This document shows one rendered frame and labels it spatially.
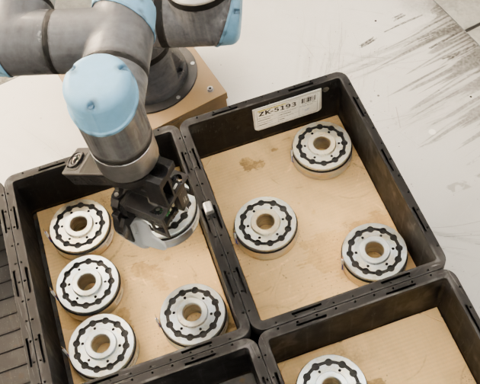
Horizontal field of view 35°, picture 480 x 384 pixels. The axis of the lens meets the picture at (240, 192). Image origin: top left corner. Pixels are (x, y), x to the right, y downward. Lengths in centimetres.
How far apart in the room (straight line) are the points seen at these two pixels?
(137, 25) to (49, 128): 80
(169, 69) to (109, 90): 68
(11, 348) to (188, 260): 31
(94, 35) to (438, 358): 68
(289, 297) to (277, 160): 26
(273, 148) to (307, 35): 42
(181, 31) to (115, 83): 57
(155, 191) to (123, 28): 20
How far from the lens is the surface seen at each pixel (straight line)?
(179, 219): 110
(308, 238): 127
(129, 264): 128
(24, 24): 92
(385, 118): 157
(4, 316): 131
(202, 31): 135
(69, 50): 89
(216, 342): 109
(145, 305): 124
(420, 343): 120
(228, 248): 115
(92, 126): 81
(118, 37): 86
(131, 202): 97
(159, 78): 146
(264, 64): 166
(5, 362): 128
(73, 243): 129
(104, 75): 81
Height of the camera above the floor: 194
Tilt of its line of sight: 58 degrees down
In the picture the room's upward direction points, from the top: 10 degrees counter-clockwise
